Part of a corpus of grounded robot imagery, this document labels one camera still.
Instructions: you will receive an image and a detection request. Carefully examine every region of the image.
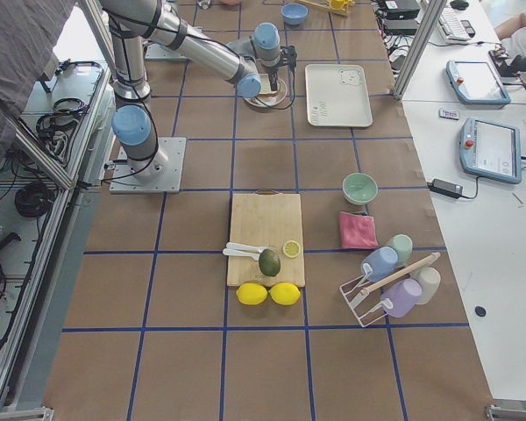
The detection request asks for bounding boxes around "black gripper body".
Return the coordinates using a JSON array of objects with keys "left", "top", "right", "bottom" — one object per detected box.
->
[{"left": 266, "top": 66, "right": 279, "bottom": 84}]

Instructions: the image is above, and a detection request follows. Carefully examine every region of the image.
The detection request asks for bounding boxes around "bread slice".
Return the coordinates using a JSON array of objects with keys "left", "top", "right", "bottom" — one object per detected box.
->
[{"left": 258, "top": 74, "right": 280, "bottom": 96}]

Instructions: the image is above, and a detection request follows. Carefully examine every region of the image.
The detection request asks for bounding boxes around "cream round plate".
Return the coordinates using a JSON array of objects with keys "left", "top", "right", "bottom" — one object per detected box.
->
[{"left": 244, "top": 78, "right": 288, "bottom": 108}]

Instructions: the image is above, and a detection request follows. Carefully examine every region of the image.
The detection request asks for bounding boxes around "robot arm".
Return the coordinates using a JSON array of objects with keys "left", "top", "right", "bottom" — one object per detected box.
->
[{"left": 101, "top": 1, "right": 290, "bottom": 178}]

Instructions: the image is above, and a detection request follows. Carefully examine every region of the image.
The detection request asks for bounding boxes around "blue bowl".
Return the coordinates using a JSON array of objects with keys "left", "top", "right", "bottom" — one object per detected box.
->
[{"left": 281, "top": 3, "right": 309, "bottom": 25}]

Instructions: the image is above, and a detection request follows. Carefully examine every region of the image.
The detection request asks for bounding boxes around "cream bear tray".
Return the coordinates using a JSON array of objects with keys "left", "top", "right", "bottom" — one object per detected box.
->
[{"left": 305, "top": 64, "right": 373, "bottom": 128}]

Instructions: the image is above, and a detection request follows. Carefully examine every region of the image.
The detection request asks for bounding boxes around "wooden dish rack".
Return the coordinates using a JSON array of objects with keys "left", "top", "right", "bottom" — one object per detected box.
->
[{"left": 298, "top": 0, "right": 355, "bottom": 17}]

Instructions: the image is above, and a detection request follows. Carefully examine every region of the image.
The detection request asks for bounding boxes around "wooden cutting board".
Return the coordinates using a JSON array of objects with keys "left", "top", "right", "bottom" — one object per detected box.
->
[{"left": 226, "top": 193, "right": 305, "bottom": 287}]

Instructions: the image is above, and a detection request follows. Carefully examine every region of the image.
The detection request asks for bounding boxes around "green bowl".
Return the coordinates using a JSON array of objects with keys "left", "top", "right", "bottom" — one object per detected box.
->
[{"left": 342, "top": 172, "right": 378, "bottom": 205}]

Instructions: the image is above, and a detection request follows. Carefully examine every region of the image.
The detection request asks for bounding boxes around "lemon slice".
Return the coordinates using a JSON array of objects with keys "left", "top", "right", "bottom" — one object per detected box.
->
[{"left": 282, "top": 239, "right": 302, "bottom": 259}]

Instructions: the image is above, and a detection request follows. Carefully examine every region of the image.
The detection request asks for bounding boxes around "white plastic spoon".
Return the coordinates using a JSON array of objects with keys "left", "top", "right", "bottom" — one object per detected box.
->
[{"left": 226, "top": 242, "right": 267, "bottom": 253}]

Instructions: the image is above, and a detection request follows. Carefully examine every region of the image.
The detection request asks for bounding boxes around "pink cloth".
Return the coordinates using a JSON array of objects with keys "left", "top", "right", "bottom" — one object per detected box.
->
[{"left": 339, "top": 211, "right": 378, "bottom": 250}]

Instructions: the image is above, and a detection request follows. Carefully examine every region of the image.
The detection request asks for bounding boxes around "white plastic fork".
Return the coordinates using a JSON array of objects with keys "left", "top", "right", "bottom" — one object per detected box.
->
[{"left": 223, "top": 248, "right": 260, "bottom": 261}]

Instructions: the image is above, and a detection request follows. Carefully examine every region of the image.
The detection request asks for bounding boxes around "avocado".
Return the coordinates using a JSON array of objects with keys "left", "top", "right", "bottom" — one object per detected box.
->
[{"left": 258, "top": 248, "right": 281, "bottom": 277}]

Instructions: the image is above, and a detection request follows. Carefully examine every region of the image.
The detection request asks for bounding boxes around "black power adapter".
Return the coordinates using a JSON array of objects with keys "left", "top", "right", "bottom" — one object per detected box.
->
[{"left": 427, "top": 178, "right": 463, "bottom": 199}]

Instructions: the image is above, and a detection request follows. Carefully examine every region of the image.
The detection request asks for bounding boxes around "far teach pendant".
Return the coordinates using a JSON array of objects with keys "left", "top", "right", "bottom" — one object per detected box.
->
[{"left": 445, "top": 61, "right": 511, "bottom": 107}]

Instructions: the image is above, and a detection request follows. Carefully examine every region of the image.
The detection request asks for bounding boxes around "teach pendant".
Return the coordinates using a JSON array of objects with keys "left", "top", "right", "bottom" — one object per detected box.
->
[
  {"left": 458, "top": 118, "right": 522, "bottom": 184},
  {"left": 445, "top": 61, "right": 511, "bottom": 107}
]

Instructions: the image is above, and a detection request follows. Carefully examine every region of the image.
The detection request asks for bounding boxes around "green cup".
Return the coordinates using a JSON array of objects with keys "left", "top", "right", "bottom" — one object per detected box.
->
[{"left": 385, "top": 233, "right": 413, "bottom": 268}]

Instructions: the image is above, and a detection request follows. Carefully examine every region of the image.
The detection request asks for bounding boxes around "blue cup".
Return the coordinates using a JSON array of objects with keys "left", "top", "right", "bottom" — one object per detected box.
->
[{"left": 360, "top": 246, "right": 398, "bottom": 282}]

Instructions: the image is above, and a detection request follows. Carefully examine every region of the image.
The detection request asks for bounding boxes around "right yellow lemon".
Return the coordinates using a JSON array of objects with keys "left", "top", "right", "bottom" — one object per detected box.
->
[{"left": 269, "top": 282, "right": 302, "bottom": 306}]

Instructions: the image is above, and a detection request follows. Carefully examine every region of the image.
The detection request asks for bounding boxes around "yellow lemon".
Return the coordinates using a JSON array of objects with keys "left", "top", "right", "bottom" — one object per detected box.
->
[
  {"left": 236, "top": 282, "right": 268, "bottom": 306},
  {"left": 269, "top": 282, "right": 302, "bottom": 306}
]

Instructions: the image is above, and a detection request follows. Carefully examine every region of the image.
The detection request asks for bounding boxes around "left yellow lemon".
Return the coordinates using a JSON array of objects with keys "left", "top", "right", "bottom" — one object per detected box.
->
[{"left": 236, "top": 282, "right": 268, "bottom": 306}]

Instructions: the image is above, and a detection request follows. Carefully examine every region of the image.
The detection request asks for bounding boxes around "near teach pendant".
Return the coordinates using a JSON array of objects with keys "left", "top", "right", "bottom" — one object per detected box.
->
[{"left": 458, "top": 118, "right": 522, "bottom": 184}]

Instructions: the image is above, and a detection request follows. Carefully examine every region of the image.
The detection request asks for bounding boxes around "beige cup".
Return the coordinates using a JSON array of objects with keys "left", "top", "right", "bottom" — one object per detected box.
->
[{"left": 410, "top": 267, "right": 441, "bottom": 305}]

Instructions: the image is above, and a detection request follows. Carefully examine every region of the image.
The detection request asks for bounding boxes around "purple cup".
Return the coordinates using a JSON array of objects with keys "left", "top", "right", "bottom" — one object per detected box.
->
[{"left": 381, "top": 278, "right": 423, "bottom": 318}]

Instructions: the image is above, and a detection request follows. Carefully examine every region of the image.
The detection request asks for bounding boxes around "grey cloth cover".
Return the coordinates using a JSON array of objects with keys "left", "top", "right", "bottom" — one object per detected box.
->
[{"left": 0, "top": 1, "right": 75, "bottom": 163}]

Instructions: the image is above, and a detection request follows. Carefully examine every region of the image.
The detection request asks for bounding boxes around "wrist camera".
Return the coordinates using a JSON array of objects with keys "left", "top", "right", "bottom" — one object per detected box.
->
[{"left": 281, "top": 45, "right": 297, "bottom": 72}]

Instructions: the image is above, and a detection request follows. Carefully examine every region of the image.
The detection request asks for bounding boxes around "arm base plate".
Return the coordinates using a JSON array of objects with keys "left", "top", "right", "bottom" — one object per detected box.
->
[{"left": 110, "top": 137, "right": 186, "bottom": 194}]

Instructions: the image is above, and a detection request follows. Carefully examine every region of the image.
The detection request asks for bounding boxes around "aluminium frame post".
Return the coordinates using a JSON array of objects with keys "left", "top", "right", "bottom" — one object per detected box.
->
[{"left": 393, "top": 0, "right": 446, "bottom": 100}]

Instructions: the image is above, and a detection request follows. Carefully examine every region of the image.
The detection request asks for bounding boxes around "white wire cup rack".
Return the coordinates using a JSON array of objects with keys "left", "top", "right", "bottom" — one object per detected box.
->
[{"left": 339, "top": 252, "right": 440, "bottom": 327}]

